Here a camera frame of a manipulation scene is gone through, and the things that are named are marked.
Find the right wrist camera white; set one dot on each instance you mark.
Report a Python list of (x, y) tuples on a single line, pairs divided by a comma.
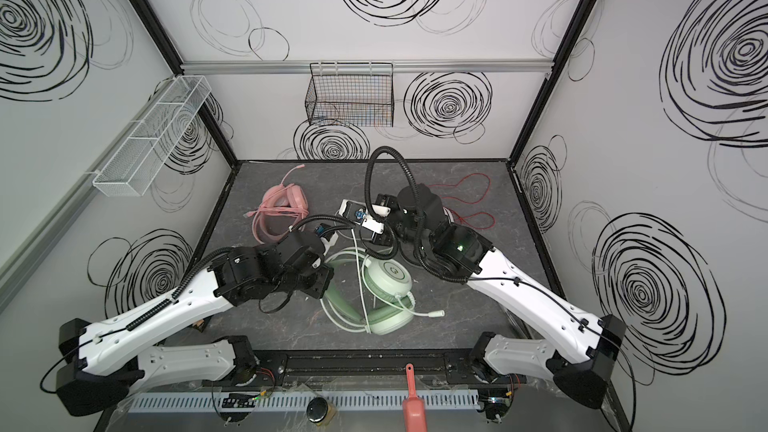
[(358, 213)]

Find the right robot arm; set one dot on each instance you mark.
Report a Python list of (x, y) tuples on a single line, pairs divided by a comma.
[(576, 351)]

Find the white slotted cable duct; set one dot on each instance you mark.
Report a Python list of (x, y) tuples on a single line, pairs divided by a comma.
[(296, 401)]

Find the pink headphones with cable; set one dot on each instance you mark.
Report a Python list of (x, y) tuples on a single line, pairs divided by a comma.
[(284, 200)]

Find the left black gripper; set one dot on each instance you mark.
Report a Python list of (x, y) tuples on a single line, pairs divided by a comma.
[(318, 279)]

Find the clear plastic wall shelf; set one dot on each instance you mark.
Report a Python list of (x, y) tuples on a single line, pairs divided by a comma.
[(167, 135)]

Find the green headphones with cable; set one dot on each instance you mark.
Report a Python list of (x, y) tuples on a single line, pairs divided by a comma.
[(384, 287)]

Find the red dustpan brush handle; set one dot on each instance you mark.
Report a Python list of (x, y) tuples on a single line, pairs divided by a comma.
[(413, 406)]

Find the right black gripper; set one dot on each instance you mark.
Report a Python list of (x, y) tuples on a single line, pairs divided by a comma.
[(386, 205)]

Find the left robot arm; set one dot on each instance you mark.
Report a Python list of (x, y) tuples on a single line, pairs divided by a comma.
[(104, 362)]

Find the black round knob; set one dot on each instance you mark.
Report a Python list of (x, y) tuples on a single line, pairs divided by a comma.
[(320, 411)]

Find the black wire basket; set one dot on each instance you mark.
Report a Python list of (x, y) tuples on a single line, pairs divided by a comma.
[(354, 93)]

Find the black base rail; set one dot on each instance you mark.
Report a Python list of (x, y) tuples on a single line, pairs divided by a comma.
[(456, 366)]

